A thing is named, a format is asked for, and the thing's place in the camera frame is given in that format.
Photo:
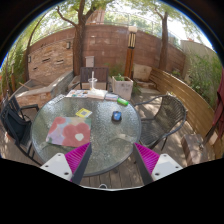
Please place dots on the stone raised bed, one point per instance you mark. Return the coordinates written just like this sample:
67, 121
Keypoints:
46, 88

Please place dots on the thin leaning tree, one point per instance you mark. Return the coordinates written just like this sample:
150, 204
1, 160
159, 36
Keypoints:
27, 56

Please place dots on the floral print mouse pad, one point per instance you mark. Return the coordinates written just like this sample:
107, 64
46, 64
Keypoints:
68, 131

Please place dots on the small pale book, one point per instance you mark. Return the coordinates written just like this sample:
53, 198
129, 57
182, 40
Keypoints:
111, 97

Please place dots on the straight slim tree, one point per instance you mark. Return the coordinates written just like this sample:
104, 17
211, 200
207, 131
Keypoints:
164, 43

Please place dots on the blue computer mouse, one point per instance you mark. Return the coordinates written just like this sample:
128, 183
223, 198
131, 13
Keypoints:
116, 116

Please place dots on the dark slatted wooden chair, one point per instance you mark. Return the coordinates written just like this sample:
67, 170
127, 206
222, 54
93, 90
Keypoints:
100, 74

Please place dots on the brown stone block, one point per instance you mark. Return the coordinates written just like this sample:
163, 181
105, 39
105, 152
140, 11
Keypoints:
195, 148

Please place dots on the black wall lamp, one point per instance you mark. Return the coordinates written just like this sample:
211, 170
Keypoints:
68, 45
29, 58

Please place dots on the green cylindrical tube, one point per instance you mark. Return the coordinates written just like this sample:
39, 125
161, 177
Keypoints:
122, 101

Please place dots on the white square planter with plant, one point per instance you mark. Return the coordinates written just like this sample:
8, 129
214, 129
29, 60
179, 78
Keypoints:
122, 88

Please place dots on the pale stone block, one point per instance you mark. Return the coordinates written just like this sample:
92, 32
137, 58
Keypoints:
142, 71

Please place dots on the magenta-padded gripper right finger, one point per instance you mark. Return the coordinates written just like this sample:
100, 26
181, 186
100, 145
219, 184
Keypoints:
148, 157

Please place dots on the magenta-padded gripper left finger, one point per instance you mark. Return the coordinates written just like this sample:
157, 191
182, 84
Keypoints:
78, 156

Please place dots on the black folding chair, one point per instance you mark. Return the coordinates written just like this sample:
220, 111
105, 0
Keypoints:
15, 125

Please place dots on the dark red patio umbrella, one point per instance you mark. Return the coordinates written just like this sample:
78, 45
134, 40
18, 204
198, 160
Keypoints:
218, 106

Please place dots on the wooden slatted fence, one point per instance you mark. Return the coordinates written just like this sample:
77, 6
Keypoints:
186, 96

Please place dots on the large forked tree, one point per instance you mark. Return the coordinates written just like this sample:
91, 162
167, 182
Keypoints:
79, 43

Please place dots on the dark wicker metal chair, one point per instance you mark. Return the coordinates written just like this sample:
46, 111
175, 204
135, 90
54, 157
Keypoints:
165, 118

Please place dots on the grey wall box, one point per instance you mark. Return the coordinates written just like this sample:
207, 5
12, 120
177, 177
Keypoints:
89, 61

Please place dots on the colourful printed magazine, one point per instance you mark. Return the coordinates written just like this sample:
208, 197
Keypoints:
76, 93

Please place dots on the wooden garden lamp post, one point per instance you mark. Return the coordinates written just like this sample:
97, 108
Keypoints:
131, 50

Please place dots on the yellow square card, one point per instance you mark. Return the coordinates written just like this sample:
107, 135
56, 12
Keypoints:
84, 113

